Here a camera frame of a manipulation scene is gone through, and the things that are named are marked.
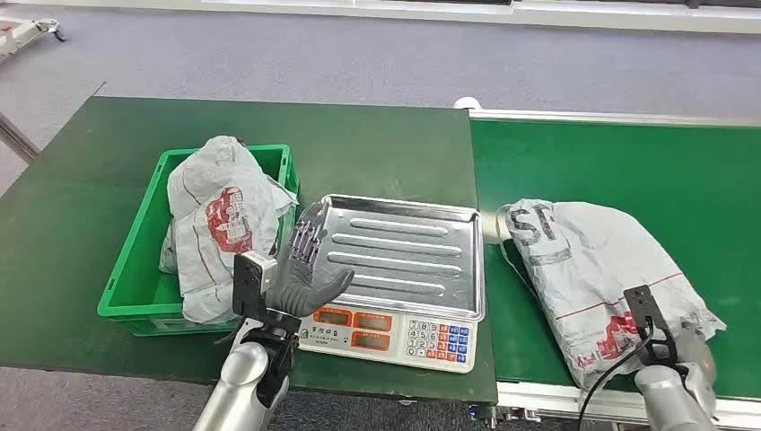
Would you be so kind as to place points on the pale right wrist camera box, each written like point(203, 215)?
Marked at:
point(645, 309)

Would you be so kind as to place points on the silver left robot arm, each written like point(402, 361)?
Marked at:
point(241, 380)

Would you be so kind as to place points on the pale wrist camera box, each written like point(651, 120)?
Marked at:
point(255, 276)
point(645, 309)

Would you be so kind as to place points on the grey mailer bag black letters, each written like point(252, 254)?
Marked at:
point(594, 268)

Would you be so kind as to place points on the green conveyor belt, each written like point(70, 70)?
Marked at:
point(624, 166)

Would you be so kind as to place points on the aluminium conveyor frame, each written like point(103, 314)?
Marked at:
point(594, 116)

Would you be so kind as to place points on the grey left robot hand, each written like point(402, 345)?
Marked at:
point(297, 291)

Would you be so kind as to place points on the green plastic crate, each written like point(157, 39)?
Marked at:
point(134, 279)

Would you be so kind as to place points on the white scale with steel tray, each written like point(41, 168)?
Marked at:
point(404, 256)

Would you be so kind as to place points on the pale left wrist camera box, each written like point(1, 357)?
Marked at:
point(255, 276)

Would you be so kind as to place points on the grey mailer bag red print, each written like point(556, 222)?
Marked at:
point(226, 220)

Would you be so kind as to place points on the grey metal rail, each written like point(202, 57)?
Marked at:
point(16, 138)

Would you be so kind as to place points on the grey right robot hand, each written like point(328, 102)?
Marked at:
point(701, 363)

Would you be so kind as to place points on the white wheeled cart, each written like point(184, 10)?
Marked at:
point(18, 33)

